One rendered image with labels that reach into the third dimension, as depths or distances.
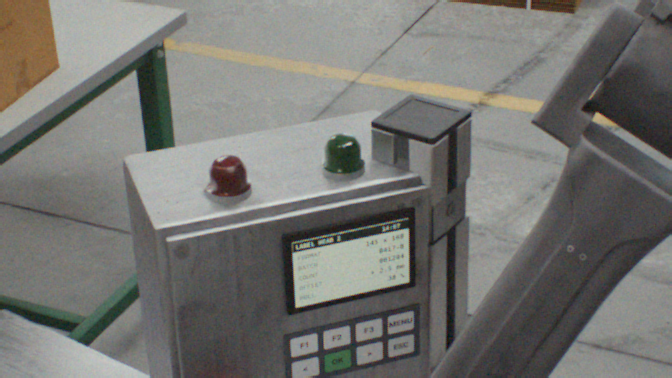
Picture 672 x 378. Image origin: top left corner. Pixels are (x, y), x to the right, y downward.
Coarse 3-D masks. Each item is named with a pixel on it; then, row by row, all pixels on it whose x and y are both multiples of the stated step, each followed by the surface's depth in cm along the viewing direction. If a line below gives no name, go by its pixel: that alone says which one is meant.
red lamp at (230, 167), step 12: (228, 156) 75; (216, 168) 74; (228, 168) 74; (240, 168) 74; (216, 180) 74; (228, 180) 74; (240, 180) 74; (216, 192) 75; (228, 192) 74; (240, 192) 75; (228, 204) 75
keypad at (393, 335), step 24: (384, 312) 80; (408, 312) 80; (288, 336) 78; (312, 336) 79; (336, 336) 80; (360, 336) 80; (384, 336) 81; (408, 336) 81; (288, 360) 79; (312, 360) 80; (336, 360) 80; (360, 360) 81; (384, 360) 82
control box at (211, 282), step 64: (320, 128) 82; (128, 192) 80; (192, 192) 76; (256, 192) 76; (320, 192) 75; (384, 192) 76; (192, 256) 73; (256, 256) 75; (192, 320) 76; (256, 320) 77; (320, 320) 79
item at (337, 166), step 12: (336, 144) 76; (348, 144) 76; (360, 144) 77; (336, 156) 76; (348, 156) 76; (360, 156) 77; (324, 168) 77; (336, 168) 76; (348, 168) 76; (360, 168) 77; (336, 180) 76; (348, 180) 76
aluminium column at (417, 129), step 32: (416, 96) 80; (384, 128) 77; (416, 128) 77; (448, 128) 76; (384, 160) 78; (416, 160) 77; (448, 160) 79; (448, 256) 83; (448, 288) 84; (448, 320) 85
